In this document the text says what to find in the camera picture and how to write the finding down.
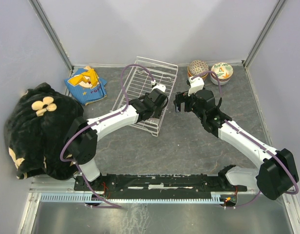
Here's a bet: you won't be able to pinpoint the plain white ribbed bowl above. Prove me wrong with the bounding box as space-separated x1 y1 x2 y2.
210 78 230 85

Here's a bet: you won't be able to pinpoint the yellow sun pattern bowl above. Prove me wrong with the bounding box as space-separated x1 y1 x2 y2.
187 72 208 81

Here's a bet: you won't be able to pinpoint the white bowl red lattice pattern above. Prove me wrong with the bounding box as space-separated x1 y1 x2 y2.
211 74 231 82

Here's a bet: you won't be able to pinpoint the white wire dish rack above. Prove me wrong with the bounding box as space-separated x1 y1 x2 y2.
123 57 178 137

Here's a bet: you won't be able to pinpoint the maroon tile pattern bowl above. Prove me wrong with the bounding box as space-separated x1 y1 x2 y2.
187 60 209 77

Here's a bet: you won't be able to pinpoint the white bowl orange flower pattern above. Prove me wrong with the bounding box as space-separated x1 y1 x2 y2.
211 62 233 80

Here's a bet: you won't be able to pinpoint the grey striped bowl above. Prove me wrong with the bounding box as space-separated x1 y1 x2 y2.
150 117 161 125

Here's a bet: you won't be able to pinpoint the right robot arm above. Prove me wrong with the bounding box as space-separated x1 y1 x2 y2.
173 89 299 200

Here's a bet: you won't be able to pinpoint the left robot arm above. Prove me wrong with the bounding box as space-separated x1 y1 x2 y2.
60 84 169 190

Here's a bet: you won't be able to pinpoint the black plush flower blanket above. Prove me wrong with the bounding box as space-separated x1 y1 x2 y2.
4 82 84 180

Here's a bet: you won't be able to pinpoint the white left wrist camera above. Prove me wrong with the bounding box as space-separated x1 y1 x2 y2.
151 80 166 93

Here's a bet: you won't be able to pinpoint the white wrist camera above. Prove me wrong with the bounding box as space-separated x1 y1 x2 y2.
187 77 205 96
151 80 166 93

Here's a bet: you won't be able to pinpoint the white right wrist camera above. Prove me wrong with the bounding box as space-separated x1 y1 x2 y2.
187 77 205 96

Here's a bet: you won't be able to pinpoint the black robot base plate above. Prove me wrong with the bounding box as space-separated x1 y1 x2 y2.
89 174 247 200

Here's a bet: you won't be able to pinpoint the aluminium frame rails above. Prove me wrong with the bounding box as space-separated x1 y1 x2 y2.
18 0 300 234

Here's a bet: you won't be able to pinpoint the light blue cable duct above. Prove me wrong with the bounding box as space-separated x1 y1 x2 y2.
40 191 225 203

